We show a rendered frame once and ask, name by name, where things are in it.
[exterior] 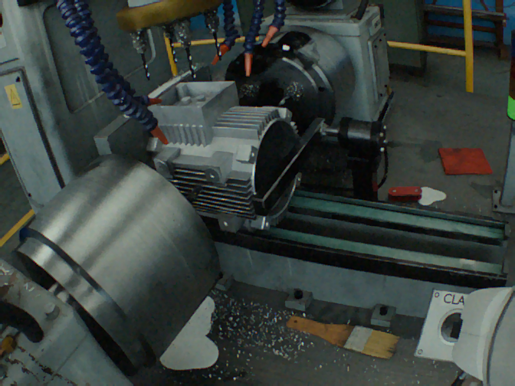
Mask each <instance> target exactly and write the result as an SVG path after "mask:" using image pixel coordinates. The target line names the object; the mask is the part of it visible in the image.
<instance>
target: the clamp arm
mask: <svg viewBox="0 0 515 386"><path fill-rule="evenodd" d="M323 126H328V125H326V120H325V119H322V118H316V119H315V120H314V121H313V122H312V123H311V124H310V126H309V127H308V128H307V130H306V131H305V132H304V134H303V135H302V136H301V137H299V138H298V139H297V140H296V143H295V145H294V146H293V147H292V149H291V150H290V151H289V152H288V153H287V154H286V156H285V157H284V158H283V160H282V161H281V162H280V164H279V165H278V166H277V167H276V169H275V170H274V171H273V172H272V173H271V175H270V176H269V177H268V179H267V180H266V181H265V183H264V184H263V185H262V186H261V187H260V188H259V190H256V191H255V192H254V194H253V198H252V199H251V200H252V204H253V208H254V213H255V214H256V215H259V216H264V217H267V216H268V214H269V213H270V212H271V210H272V208H273V207H274V206H275V205H276V203H277V202H278V200H279V199H280V197H281V196H282V194H283V193H284V192H285V191H286V189H287V188H288V186H289V185H290V183H291V182H292V181H293V180H294V178H295V177H296V175H297V173H298V172H299V171H300V170H301V168H302V167H303V165H304V164H305V162H306V161H307V160H308V158H309V157H310V155H311V154H312V153H313V151H314V149H315V148H316V147H317V146H318V144H319V143H320V141H321V139H322V138H324V137H325V136H326V133H325V132H322V131H326V127H323ZM322 127H323V128H322Z"/></svg>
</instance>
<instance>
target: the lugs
mask: <svg viewBox="0 0 515 386"><path fill-rule="evenodd" d="M275 109H279V112H280V117H281V118H283V119H285V120H286V121H288V122H289V123H290V121H291V117H292V112H291V111H289V110H288V109H287V108H279V107H275ZM161 150H162V142H161V141H160V140H159V139H157V138H156V137H149V139H148V142H147V146H146V151H147V152H151V153H155V154H159V153H160V152H161ZM257 151H258V148H256V147H255V146H253V145H249V144H241V143H239V144H238V149H237V152H236V156H235V160H236V161H238V162H240V163H244V164H250V165H253V164H254V163H255V159H256V155H257ZM301 176H302V173H300V172H298V175H297V182H296V185H295V186H296V187H300V180H301ZM270 225H271V218H266V217H259V218H258V219H257V220H256V221H251V227H253V228H257V229H261V230H265V231H269V229H270Z"/></svg>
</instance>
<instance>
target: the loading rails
mask: <svg viewBox="0 0 515 386"><path fill-rule="evenodd" d="M287 210H288V212H286V215H285V216H284V218H283V219H281V221H278V224H276V226H273V225H270V229H269V231H265V230H261V229H257V230H256V231H255V232H254V233H253V232H250V231H243V230H238V231H237V232H233V231H227V230H222V229H221V228H220V226H219V223H218V219H215V218H207V219H206V220H205V221H206V222H207V224H208V226H207V228H208V231H209V233H210V235H211V236H212V240H213V241H214V244H215V247H216V250H217V251H218V257H219V260H220V267H221V272H220V277H219V280H218V283H217V284H216V286H215V287H214V288H216V289H220V290H224V291H227V290H228V288H229V287H230V285H231V284H232V283H233V282H234V281H235V280H237V281H240V282H243V283H248V284H251V285H255V286H260V287H264V288H267V289H270V290H276V291H280V292H283V293H289V295H288V296H287V298H286V299H285V305H286V307H287V308H291V309H298V310H301V311H307V308H308V307H309V305H310V304H311V302H312V300H313V299H318V300H323V301H327V302H331V303H339V304H343V305H347V306H355V307H359V308H364V309H373V312H372V315H371V317H370V324H372V325H380V326H385V327H390V326H391V324H392V321H393V319H394V317H395V314H401V315H407V316H416V317H421V318H425V315H426V312H427V309H428V304H429V301H430V298H431V292H432V290H433V289H440V290H449V291H455V292H460V293H472V292H474V291H477V290H482V289H488V288H498V287H505V286H506V284H507V280H508V272H509V260H504V262H503V266H502V265H501V264H502V260H503V258H504V254H505V250H506V248H507V243H508V240H509V237H510V222H509V221H502V220H497V219H493V218H484V217H479V216H474V215H469V214H461V213H456V212H451V211H443V210H438V209H433V208H424V207H419V206H414V205H409V204H400V203H395V202H390V201H381V200H376V199H371V198H362V197H357V196H352V195H343V194H338V193H333V192H328V191H318V190H313V189H309V188H299V187H295V189H294V199H293V200H292V204H290V208H288V209H287Z"/></svg>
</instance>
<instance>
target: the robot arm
mask: <svg viewBox="0 0 515 386"><path fill-rule="evenodd" d="M461 319H463V322H456V321H454V324H453V327H452V330H451V334H450V337H451V338H453V339H458V343H454V345H453V348H452V352H451V355H452V358H453V360H454V362H455V364H456V365H457V366H458V367H459V368H461V369H462V370H464V371H466V372H467V373H468V374H470V375H473V376H474V377H476V378H477V379H478V380H482V381H483V384H484V386H515V285H514V286H513V287H498V288H488V289H480V290H477V291H474V292H472V293H470V294H469V295H468V296H467V298H466V301H465V303H464V308H463V310H462V313H461Z"/></svg>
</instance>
